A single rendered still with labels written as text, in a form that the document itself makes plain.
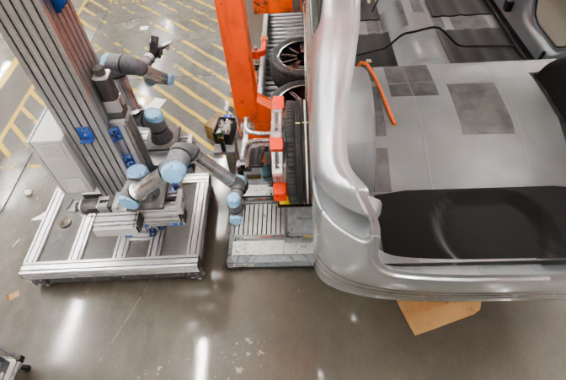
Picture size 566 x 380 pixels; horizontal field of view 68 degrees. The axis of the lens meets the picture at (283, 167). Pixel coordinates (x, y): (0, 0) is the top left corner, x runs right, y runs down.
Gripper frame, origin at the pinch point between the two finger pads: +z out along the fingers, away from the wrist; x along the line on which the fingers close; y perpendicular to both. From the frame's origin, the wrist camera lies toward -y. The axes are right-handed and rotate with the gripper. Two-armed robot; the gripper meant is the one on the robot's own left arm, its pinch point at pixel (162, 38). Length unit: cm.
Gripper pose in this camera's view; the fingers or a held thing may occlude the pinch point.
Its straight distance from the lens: 321.7
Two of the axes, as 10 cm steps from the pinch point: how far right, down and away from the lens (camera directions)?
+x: 9.7, 2.2, -1.0
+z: 2.3, -7.3, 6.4
